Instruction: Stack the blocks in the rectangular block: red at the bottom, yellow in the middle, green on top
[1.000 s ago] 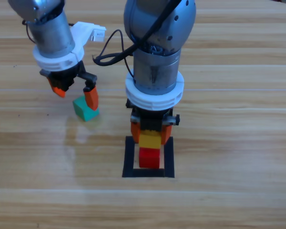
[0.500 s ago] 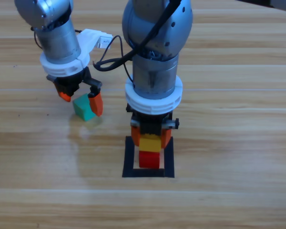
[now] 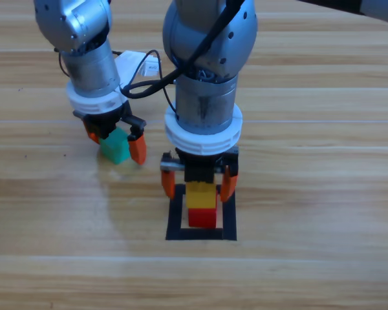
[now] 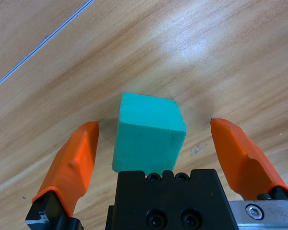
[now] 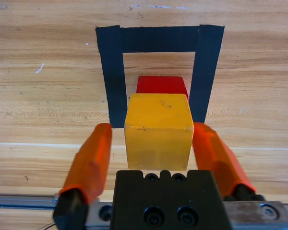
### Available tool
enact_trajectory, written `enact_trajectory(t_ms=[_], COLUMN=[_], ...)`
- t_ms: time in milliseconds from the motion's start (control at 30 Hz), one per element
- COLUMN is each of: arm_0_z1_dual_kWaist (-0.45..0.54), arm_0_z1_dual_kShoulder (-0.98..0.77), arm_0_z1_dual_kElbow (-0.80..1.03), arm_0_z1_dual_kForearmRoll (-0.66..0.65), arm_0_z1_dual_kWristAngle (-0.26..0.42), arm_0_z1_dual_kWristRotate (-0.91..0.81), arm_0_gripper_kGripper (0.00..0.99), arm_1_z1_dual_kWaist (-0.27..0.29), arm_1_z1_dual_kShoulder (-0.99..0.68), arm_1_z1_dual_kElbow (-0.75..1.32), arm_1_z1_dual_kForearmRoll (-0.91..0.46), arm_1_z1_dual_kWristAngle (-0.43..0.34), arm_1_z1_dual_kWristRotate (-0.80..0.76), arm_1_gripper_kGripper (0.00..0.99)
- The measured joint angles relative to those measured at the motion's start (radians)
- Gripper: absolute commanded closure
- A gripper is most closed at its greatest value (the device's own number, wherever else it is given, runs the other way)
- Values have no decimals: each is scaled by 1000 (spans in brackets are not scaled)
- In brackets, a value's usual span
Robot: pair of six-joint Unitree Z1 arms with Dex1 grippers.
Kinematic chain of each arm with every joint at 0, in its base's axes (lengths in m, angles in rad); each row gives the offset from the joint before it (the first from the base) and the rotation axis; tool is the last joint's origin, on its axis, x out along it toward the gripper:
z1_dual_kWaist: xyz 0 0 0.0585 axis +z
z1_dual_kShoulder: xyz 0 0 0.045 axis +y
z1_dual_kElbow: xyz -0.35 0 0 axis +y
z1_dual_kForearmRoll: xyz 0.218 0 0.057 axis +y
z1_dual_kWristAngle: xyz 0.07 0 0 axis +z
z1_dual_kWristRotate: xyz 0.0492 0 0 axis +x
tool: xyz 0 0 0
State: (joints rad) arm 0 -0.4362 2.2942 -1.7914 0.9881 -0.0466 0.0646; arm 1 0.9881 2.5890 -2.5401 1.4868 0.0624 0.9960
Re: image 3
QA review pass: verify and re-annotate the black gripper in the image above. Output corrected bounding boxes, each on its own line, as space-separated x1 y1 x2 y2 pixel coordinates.
160 146 240 203
72 101 148 166

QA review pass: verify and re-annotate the green cube block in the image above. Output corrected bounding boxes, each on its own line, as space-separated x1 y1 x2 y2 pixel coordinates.
98 127 132 165

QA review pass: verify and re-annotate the yellow cube block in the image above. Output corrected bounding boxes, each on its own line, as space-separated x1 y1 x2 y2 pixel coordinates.
185 181 218 210

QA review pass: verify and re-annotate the red cube block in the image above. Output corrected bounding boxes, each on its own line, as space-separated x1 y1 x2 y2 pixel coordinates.
187 190 221 229

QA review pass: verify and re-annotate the black tape square outline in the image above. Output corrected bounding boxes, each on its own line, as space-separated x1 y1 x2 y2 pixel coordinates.
165 183 239 242

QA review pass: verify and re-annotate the thin black wire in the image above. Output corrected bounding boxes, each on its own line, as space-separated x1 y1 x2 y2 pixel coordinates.
54 47 70 78
125 48 179 118

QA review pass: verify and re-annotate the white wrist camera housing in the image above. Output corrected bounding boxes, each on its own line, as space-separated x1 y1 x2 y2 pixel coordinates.
114 50 161 88

